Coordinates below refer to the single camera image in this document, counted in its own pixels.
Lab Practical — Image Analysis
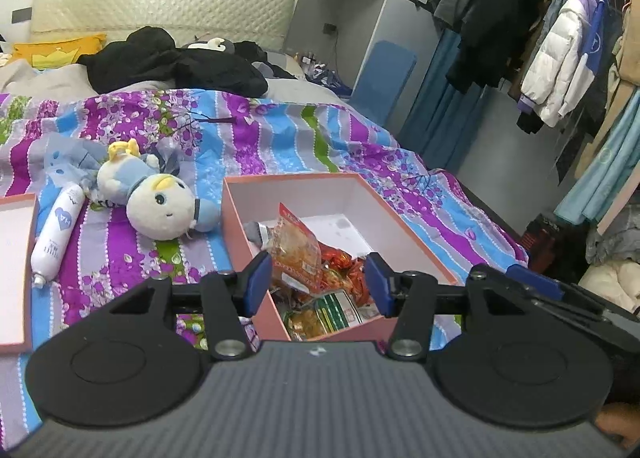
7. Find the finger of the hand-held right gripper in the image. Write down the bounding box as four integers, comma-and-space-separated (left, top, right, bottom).
505, 263, 608, 323

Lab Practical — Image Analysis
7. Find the person's right hand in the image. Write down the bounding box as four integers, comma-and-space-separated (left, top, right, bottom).
595, 402, 640, 450

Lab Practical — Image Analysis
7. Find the black clothing pile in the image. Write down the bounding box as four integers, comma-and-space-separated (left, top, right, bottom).
76, 26, 296, 98

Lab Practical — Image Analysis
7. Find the grey cloth heap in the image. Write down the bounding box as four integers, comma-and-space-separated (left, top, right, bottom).
585, 205, 640, 269

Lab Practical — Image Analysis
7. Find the blue chair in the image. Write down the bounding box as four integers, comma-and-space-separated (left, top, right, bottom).
348, 41, 418, 126

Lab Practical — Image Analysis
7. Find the purple floral striped blanket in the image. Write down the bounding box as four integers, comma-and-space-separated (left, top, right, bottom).
0, 88, 530, 439

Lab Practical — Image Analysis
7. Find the beige hanging garment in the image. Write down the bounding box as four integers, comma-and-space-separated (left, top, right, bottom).
595, 33, 640, 234

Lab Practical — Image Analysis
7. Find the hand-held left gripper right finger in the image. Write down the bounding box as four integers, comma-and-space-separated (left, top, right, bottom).
364, 252, 547, 360

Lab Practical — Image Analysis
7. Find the clear red label snack packet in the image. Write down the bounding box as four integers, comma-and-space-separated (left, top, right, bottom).
267, 202, 323, 296

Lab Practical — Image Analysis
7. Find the yellow blue duck plush toy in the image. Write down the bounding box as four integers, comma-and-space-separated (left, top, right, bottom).
96, 139, 221, 240

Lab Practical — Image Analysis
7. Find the black hanging coat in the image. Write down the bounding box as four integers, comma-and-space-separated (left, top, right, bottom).
446, 0, 546, 94

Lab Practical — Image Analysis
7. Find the yellow pillow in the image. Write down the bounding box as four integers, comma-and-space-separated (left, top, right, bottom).
10, 34, 107, 70

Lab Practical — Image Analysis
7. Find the pink box lid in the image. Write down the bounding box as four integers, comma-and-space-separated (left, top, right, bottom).
0, 194, 40, 354

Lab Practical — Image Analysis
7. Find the pink cardboard box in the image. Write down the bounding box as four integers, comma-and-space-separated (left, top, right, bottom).
221, 173, 461, 343

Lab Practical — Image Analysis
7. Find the white purple hanging jacket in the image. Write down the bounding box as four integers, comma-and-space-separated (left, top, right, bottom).
517, 0, 608, 128

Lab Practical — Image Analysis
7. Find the white spray bottle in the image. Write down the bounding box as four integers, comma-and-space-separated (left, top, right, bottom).
30, 183, 86, 289

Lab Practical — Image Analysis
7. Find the dark red bag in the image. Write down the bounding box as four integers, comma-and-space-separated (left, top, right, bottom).
520, 213, 591, 279

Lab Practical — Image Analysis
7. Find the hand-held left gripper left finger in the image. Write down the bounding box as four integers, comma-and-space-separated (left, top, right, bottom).
95, 251, 274, 361

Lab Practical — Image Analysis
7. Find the green snack packet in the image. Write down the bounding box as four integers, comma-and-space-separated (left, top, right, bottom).
282, 288, 366, 341

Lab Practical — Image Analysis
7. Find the cream cloth heap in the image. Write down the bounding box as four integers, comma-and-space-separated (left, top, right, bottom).
577, 261, 640, 314

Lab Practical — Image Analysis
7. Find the light blue hanging garment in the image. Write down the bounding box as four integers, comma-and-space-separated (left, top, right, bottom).
552, 88, 640, 226

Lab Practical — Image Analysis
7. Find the grey bed sheet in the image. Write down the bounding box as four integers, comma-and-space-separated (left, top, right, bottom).
0, 58, 351, 104

